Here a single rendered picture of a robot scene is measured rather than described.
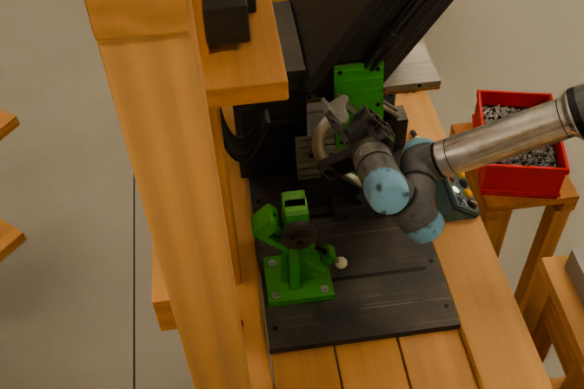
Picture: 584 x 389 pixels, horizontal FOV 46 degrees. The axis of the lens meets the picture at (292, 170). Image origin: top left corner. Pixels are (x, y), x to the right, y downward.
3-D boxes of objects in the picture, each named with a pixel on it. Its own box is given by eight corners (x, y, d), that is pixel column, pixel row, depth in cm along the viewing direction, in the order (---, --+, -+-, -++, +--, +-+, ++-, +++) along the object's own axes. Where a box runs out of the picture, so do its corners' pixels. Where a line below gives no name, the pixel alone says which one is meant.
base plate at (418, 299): (360, 39, 228) (360, 34, 226) (460, 329, 152) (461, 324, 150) (233, 52, 225) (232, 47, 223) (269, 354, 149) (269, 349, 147)
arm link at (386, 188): (388, 227, 124) (359, 199, 120) (374, 194, 134) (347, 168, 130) (422, 201, 122) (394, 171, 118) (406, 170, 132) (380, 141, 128)
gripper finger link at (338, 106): (337, 82, 147) (362, 111, 143) (319, 102, 149) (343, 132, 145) (330, 79, 145) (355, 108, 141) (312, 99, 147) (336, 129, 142)
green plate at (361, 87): (375, 127, 173) (376, 48, 162) (383, 142, 166) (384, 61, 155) (330, 132, 172) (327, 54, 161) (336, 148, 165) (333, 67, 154)
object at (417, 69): (423, 52, 185) (424, 42, 183) (440, 89, 174) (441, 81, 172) (279, 68, 183) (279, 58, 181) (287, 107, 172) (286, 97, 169)
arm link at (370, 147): (375, 191, 133) (346, 169, 130) (371, 179, 137) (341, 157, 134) (403, 164, 131) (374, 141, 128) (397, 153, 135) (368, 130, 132)
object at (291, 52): (294, 99, 204) (290, -1, 180) (309, 172, 183) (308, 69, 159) (232, 106, 203) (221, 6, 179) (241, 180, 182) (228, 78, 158)
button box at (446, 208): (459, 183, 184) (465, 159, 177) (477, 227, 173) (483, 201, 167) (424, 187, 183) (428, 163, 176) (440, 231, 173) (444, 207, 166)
